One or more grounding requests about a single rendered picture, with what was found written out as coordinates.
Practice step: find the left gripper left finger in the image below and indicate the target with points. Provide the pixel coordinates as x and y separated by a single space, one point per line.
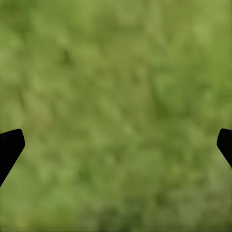
11 145

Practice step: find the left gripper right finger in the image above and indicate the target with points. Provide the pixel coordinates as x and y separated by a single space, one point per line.
224 143

